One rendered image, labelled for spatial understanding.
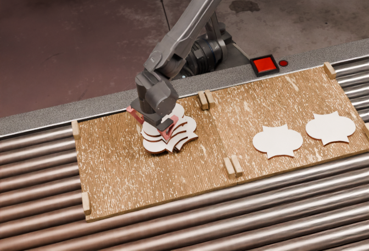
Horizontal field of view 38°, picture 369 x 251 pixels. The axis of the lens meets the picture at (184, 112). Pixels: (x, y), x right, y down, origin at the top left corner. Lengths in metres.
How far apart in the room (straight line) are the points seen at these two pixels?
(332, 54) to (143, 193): 0.80
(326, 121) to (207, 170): 0.38
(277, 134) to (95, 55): 1.98
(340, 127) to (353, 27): 1.93
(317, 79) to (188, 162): 0.50
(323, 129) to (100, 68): 1.92
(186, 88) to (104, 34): 1.82
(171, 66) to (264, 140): 0.36
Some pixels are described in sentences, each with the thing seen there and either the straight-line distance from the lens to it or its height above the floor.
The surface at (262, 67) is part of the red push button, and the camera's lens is 1.76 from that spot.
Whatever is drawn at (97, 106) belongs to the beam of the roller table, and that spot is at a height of 0.91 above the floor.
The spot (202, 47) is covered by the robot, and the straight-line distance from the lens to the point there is 2.64.
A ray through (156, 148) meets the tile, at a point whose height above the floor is 0.97.
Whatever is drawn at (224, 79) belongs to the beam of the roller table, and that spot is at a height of 0.92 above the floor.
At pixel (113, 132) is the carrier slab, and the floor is 0.94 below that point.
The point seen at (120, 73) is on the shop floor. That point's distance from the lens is 3.18.
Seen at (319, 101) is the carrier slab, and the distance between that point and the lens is 1.66.
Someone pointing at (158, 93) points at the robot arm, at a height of 1.19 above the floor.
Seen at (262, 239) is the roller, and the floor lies 0.91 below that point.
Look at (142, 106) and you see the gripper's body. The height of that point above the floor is 1.11.
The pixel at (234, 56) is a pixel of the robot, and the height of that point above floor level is 0.24.
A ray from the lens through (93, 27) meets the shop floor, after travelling 3.56.
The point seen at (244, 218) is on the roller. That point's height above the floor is 0.92.
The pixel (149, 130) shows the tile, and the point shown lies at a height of 0.99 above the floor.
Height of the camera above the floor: 2.12
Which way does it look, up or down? 47 degrees down
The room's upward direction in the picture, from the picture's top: 6 degrees counter-clockwise
